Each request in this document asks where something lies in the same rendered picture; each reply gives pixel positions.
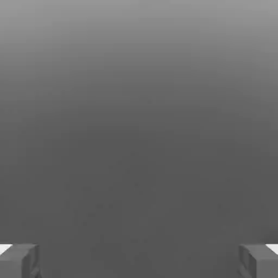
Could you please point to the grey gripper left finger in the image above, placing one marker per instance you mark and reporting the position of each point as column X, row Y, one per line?
column 17, row 262

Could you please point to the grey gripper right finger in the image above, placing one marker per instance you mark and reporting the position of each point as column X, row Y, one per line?
column 260, row 263

